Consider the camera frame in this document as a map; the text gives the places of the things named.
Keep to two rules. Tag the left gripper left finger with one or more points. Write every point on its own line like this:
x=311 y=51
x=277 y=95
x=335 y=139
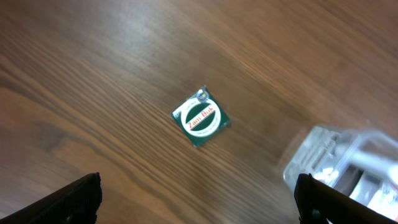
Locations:
x=75 y=203

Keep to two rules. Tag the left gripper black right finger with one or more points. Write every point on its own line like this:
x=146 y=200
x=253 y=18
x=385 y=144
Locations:
x=318 y=203

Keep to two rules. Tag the green square tin box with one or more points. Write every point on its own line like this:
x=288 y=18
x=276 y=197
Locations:
x=200 y=117

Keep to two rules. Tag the clear plastic container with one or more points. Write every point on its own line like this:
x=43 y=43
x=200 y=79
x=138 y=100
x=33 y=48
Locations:
x=361 y=164

